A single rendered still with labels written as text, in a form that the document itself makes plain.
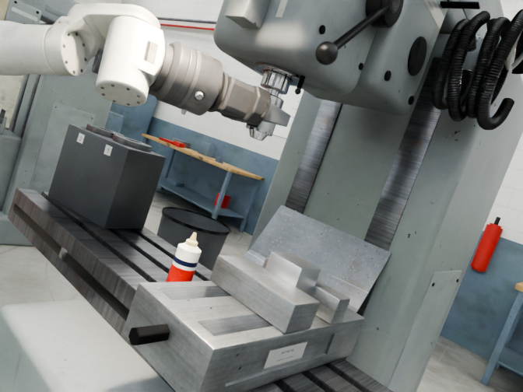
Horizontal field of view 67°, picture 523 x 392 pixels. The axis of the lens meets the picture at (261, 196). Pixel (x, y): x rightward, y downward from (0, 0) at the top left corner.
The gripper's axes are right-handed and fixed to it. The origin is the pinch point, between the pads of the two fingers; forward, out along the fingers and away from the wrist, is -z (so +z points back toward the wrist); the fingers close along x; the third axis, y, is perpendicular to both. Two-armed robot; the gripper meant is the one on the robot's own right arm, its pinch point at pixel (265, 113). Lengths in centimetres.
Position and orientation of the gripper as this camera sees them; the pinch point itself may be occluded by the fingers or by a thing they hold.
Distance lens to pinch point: 68.1
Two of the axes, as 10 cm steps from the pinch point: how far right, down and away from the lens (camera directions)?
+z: -8.0, -2.3, -5.5
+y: -3.4, 9.4, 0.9
